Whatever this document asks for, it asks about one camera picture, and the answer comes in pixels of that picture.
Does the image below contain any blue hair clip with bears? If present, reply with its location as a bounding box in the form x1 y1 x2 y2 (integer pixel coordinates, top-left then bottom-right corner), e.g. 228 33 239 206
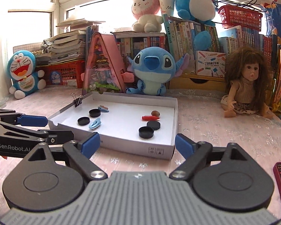
98 105 109 112

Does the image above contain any black round lid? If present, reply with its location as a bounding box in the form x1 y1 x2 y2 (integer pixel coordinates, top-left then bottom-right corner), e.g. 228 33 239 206
147 120 161 131

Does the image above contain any black round cap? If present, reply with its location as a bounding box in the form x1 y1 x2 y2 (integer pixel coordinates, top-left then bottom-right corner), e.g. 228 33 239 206
89 108 101 118
138 126 154 139

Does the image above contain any black lid in tray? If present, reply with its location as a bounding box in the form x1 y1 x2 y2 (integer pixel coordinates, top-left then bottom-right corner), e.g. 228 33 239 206
77 116 90 126

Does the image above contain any light blue hair clip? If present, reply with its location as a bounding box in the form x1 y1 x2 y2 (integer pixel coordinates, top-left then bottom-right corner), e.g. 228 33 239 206
89 118 101 130

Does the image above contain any small black binder clip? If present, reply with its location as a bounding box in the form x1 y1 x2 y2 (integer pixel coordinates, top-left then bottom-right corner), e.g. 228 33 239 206
71 93 83 107

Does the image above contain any black round cap in tray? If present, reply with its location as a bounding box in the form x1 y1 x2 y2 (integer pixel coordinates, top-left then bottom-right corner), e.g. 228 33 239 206
89 108 101 118

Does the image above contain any Doraemon plush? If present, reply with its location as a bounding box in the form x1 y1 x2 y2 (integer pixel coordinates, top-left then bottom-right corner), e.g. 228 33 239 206
7 50 46 100

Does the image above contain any grey cardboard box tray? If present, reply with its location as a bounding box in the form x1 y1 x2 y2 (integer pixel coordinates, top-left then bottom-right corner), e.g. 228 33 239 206
49 92 178 160

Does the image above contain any red plastic crate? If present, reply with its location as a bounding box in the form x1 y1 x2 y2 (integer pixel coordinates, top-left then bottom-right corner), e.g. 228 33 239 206
35 59 85 88

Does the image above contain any wooden drawer box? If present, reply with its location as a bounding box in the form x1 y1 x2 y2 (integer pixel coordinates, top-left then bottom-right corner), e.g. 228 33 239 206
167 74 225 92

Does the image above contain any pink triangular dollhouse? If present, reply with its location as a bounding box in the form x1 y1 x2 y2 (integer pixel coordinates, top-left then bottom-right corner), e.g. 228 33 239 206
82 33 135 95

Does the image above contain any stack of books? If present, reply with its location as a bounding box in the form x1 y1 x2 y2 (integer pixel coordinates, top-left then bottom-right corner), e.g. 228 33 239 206
35 19 103 66

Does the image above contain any white colourful pencil box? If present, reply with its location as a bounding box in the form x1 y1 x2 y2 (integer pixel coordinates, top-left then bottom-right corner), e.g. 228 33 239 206
195 51 226 78

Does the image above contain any brown-haired doll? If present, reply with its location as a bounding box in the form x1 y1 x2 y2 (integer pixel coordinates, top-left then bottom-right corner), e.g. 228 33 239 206
221 47 274 119

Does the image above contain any blue Stitch plush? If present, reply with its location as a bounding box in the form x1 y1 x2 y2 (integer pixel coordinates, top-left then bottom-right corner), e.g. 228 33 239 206
126 47 190 96

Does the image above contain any row of upright books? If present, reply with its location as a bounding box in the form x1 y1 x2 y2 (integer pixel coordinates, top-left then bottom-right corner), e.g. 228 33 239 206
114 16 281 76

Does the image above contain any red plastic basket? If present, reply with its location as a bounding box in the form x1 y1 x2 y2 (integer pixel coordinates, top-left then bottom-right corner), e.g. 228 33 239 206
218 5 263 32

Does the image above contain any blue white plush toy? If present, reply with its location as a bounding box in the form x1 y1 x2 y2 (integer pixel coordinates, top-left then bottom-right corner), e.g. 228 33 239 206
175 0 218 51

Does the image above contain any pink white bunny plush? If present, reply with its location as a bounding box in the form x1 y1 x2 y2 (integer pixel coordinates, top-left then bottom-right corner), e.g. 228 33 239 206
131 0 163 33

